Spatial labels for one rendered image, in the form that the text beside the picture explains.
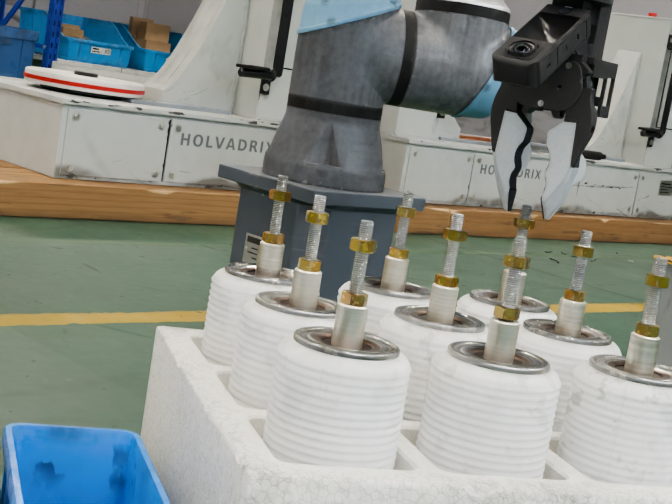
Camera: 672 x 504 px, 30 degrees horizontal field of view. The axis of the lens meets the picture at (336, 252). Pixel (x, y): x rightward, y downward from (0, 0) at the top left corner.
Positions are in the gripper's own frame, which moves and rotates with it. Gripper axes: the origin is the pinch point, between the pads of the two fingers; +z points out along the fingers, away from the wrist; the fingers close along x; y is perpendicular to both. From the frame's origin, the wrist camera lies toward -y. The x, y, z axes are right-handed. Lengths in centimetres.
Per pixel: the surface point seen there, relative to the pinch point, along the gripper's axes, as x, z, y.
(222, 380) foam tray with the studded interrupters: 12.7, 17.6, -25.1
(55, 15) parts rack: 378, -10, 307
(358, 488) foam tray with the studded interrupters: -8.7, 17.4, -37.7
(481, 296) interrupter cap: 2.0, 9.4, -1.5
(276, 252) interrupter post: 14.3, 7.4, -18.0
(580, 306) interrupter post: -9.9, 7.0, -7.5
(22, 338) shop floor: 77, 35, 16
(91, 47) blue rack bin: 374, 2, 328
